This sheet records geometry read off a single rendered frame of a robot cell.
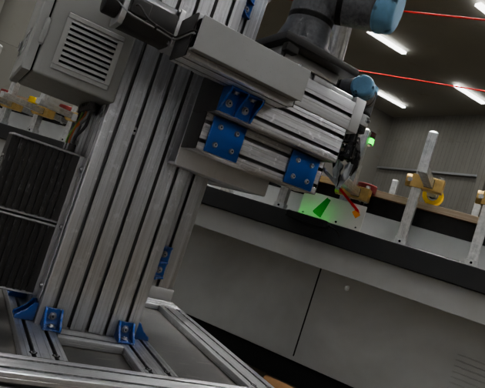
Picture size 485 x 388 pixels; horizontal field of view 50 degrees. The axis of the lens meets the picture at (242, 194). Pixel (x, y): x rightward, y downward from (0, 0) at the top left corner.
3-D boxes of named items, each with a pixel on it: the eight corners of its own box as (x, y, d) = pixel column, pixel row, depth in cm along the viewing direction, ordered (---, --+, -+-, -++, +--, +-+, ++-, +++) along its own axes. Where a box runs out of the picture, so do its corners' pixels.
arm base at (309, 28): (292, 38, 120) (305, -2, 120) (259, 47, 133) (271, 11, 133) (339, 65, 127) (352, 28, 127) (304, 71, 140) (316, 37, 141)
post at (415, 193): (400, 254, 190) (439, 131, 192) (391, 251, 191) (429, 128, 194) (402, 255, 193) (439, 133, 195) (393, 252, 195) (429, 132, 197)
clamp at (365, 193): (366, 201, 198) (370, 188, 198) (332, 192, 204) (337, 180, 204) (369, 203, 203) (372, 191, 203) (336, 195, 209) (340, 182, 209)
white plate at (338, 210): (359, 232, 196) (367, 206, 197) (297, 212, 208) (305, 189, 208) (359, 232, 197) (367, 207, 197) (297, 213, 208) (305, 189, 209)
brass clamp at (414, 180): (440, 193, 187) (445, 180, 187) (403, 184, 193) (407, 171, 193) (442, 196, 192) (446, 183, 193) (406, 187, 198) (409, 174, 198)
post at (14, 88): (-2, 130, 288) (27, 49, 290) (-6, 128, 289) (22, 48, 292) (3, 132, 291) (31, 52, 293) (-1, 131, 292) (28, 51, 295)
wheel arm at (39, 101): (38, 105, 241) (41, 97, 241) (34, 104, 242) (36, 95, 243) (99, 132, 280) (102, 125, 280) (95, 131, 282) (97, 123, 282)
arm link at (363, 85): (336, 91, 163) (338, 102, 174) (371, 99, 160) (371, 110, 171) (344, 68, 164) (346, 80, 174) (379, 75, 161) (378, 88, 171)
